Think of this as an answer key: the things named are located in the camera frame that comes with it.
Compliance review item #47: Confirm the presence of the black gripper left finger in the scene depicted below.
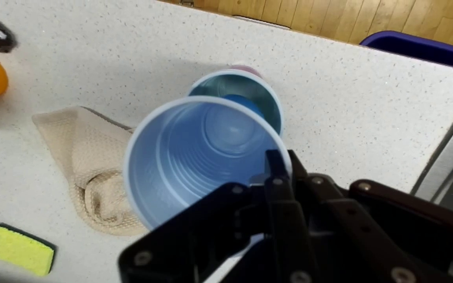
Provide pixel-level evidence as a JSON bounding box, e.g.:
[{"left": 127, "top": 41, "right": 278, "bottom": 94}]
[{"left": 118, "top": 148, "right": 311, "bottom": 283}]

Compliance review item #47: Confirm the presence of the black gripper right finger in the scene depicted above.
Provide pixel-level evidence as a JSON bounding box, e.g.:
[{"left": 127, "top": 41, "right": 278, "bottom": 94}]
[{"left": 288, "top": 148, "right": 453, "bottom": 283}]

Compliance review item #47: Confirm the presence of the blue plastic cup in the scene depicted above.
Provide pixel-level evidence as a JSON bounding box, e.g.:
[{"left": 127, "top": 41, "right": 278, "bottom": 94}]
[{"left": 123, "top": 94, "right": 294, "bottom": 233}]

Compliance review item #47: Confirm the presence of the green plastic cup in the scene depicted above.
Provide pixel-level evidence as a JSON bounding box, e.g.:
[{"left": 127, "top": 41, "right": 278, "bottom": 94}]
[{"left": 185, "top": 68, "right": 286, "bottom": 138}]

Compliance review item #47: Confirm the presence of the beige folded cloth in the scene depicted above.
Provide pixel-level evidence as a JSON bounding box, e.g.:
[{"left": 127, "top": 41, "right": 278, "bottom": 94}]
[{"left": 30, "top": 105, "right": 149, "bottom": 237}]

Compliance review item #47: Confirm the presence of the blue plastic bin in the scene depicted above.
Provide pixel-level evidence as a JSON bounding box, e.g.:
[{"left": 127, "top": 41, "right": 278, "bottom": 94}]
[{"left": 358, "top": 30, "right": 453, "bottom": 74}]

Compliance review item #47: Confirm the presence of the yellow sponge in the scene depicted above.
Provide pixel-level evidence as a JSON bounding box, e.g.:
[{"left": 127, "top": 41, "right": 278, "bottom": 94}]
[{"left": 0, "top": 222, "right": 58, "bottom": 278}]

